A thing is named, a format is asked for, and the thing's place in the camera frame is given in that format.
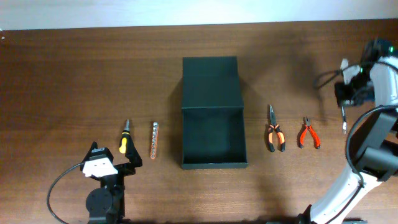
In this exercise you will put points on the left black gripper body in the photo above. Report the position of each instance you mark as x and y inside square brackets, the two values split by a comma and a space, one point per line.
[117, 181]

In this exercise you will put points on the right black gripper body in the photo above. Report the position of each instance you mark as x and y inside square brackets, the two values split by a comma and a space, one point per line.
[359, 89]

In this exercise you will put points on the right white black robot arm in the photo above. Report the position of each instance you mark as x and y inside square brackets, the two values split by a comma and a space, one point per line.
[371, 159]

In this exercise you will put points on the black open gift box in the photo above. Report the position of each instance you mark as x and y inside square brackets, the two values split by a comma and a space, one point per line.
[212, 114]

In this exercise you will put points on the orange socket bit rail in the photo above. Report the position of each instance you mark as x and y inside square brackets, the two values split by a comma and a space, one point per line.
[155, 133]

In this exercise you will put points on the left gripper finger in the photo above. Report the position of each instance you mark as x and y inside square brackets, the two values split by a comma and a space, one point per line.
[132, 153]
[90, 155]

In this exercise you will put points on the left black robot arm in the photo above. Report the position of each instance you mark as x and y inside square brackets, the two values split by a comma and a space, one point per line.
[106, 203]

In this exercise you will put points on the yellow black screwdriver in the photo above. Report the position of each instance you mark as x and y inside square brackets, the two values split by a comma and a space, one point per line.
[125, 138]

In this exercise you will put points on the silver ring wrench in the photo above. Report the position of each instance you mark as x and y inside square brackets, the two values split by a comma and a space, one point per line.
[344, 122]

